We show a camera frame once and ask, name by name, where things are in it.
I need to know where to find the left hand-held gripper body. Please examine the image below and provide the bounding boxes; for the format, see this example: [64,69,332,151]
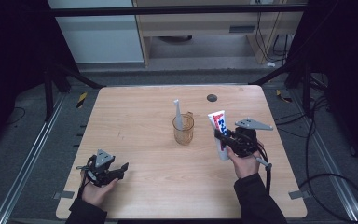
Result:
[76,148,119,188]

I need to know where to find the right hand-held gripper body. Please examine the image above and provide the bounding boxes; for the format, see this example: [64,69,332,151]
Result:
[227,117,275,159]

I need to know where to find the white toothpaste tube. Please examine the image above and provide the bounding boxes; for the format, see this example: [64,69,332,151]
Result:
[207,109,231,161]

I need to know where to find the amber transparent cup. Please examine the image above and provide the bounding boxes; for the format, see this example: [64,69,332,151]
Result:
[172,110,196,147]

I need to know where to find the white electric toothbrush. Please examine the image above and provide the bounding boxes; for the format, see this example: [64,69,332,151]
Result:
[172,98,185,132]

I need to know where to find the person's left hand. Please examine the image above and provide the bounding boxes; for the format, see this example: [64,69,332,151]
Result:
[79,171,119,208]

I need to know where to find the person's right hand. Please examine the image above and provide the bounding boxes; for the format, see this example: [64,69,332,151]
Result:
[226,141,264,180]

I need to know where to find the yellow black striped tape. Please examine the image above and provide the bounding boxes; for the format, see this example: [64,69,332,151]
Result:
[76,91,89,109]
[275,89,294,104]

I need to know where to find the black metal stand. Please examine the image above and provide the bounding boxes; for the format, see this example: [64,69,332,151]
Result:
[42,60,105,123]
[247,58,314,119]

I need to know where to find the light wooden desk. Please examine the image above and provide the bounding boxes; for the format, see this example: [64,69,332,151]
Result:
[131,0,309,68]

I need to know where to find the black curtain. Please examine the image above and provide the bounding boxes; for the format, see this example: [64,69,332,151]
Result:
[286,0,358,174]
[0,0,79,157]

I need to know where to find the white cabinet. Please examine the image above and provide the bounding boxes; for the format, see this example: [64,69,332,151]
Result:
[47,0,145,65]

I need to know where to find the black horizontal bar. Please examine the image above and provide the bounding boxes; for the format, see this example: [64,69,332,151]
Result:
[48,4,309,18]

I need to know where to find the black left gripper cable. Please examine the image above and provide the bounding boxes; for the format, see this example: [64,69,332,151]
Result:
[76,154,95,201]

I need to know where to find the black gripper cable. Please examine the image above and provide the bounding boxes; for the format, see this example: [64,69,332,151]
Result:
[76,154,95,201]
[254,143,274,196]

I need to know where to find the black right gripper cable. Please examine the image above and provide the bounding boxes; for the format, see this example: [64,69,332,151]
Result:
[254,143,274,196]

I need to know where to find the grey table bracket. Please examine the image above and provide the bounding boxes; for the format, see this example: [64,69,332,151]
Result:
[52,190,76,201]
[287,189,311,201]

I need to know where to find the aluminium floor rail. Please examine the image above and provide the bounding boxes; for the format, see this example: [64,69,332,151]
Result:
[291,89,358,223]
[0,92,68,224]

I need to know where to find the bundle of black cables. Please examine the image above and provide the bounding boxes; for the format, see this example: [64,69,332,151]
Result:
[274,73,332,139]

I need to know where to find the black hanging cables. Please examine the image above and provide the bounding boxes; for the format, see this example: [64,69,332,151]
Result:
[254,11,294,63]

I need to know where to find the thin black cable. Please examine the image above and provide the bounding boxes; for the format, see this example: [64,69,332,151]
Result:
[5,105,27,127]

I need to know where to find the black looped cable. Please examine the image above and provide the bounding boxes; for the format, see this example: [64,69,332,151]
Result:
[298,118,358,224]

